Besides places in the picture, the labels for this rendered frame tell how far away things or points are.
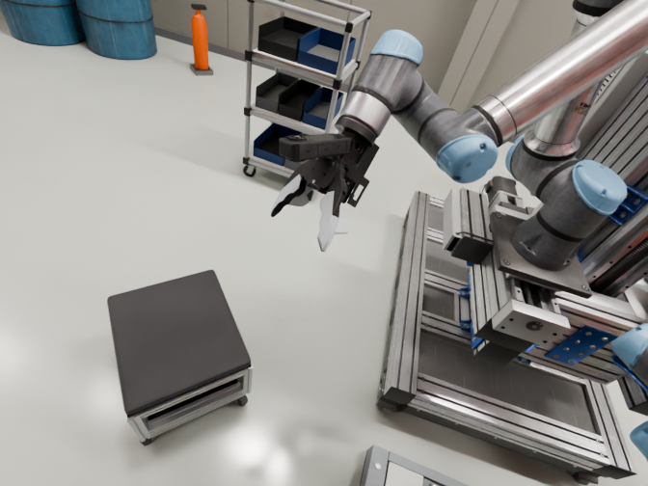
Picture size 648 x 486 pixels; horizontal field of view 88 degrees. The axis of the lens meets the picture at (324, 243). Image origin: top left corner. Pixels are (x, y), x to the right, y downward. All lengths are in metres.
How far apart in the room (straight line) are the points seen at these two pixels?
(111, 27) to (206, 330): 3.16
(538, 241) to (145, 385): 1.09
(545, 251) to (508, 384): 0.72
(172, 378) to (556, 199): 1.08
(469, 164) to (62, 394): 1.45
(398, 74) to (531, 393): 1.30
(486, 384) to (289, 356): 0.77
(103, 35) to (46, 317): 2.76
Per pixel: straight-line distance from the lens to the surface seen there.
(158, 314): 1.21
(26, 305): 1.82
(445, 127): 0.57
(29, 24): 4.23
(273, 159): 2.18
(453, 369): 1.45
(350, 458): 1.42
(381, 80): 0.57
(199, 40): 3.65
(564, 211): 0.93
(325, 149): 0.52
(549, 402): 1.62
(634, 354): 0.79
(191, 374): 1.10
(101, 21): 3.90
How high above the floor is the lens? 1.34
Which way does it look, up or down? 44 degrees down
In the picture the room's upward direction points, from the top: 15 degrees clockwise
